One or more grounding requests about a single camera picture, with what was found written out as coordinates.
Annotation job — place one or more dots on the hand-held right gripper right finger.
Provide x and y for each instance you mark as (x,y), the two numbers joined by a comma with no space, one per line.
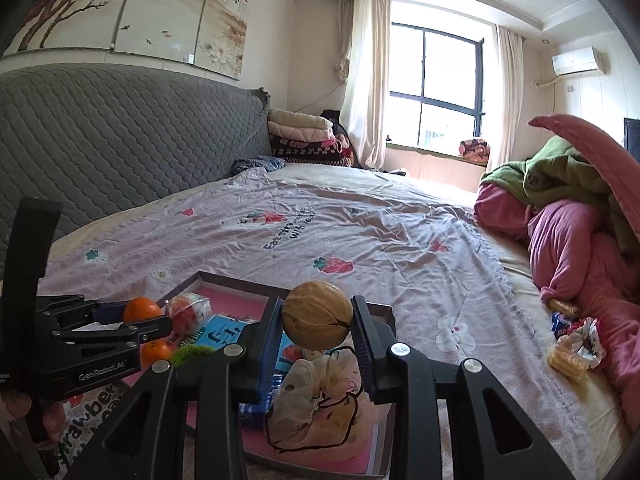
(365,355)

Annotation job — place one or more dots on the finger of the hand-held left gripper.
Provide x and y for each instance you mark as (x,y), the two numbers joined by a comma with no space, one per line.
(75,310)
(150,328)

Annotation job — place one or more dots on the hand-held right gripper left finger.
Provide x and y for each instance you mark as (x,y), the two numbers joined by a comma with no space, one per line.
(265,360)

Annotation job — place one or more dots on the orange mandarin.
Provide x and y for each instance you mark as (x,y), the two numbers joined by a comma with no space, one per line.
(155,353)
(142,309)

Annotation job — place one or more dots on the green fuzzy scrunchie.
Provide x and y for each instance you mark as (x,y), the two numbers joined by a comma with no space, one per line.
(187,355)

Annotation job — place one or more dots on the blue cookie packet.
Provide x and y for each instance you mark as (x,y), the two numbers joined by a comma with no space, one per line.
(250,412)

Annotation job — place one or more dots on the brown walnut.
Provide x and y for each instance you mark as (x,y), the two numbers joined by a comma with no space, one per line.
(315,315)

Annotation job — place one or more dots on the grey shallow cardboard box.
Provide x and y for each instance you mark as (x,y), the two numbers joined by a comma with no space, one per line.
(230,280)

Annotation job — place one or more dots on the person's left hand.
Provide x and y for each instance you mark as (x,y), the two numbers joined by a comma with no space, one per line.
(54,419)

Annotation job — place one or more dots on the pink and blue picture book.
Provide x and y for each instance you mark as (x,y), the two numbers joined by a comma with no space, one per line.
(235,302)

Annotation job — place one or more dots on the grey quilted headboard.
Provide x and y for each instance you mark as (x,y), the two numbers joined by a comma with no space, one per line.
(125,135)

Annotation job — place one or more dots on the dark floral pillow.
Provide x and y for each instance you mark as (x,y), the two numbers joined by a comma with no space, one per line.
(257,165)

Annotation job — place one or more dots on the small blue snack packet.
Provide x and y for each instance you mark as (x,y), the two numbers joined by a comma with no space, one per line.
(560,323)

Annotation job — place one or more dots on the orange snack bar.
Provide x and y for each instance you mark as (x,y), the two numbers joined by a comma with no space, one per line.
(562,306)

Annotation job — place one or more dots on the dark checked folded blanket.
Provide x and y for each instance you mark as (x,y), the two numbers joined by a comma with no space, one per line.
(310,153)

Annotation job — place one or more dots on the pink folded blanket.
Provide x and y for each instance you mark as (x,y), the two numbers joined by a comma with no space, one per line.
(305,135)

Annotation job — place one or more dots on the magenta duvet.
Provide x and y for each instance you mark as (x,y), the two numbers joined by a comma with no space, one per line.
(565,240)

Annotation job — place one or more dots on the cream bed sheet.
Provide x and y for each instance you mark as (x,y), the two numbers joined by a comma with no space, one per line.
(590,410)

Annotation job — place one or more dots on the floral cushion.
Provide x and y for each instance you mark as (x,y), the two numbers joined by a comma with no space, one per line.
(474,150)

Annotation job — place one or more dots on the dark cloth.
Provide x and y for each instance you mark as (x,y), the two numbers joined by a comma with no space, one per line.
(334,122)

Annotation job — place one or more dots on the cream folded blanket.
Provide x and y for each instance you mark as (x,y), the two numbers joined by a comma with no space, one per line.
(300,119)

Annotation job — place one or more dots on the green blanket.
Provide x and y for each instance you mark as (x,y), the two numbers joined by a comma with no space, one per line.
(555,170)

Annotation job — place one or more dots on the cream curtain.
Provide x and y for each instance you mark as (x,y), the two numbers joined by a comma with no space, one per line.
(506,100)
(362,85)

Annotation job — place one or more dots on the black framed window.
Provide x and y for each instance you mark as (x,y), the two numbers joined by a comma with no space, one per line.
(435,65)

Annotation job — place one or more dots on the salmon pink quilt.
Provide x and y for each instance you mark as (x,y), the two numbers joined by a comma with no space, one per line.
(590,140)

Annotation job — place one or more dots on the black television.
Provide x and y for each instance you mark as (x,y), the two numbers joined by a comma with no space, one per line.
(632,134)

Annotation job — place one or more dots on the white air conditioner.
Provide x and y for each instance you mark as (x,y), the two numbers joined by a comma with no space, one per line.
(577,61)

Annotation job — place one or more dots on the floral wall painting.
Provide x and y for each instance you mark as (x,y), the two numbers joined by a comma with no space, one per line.
(165,5)

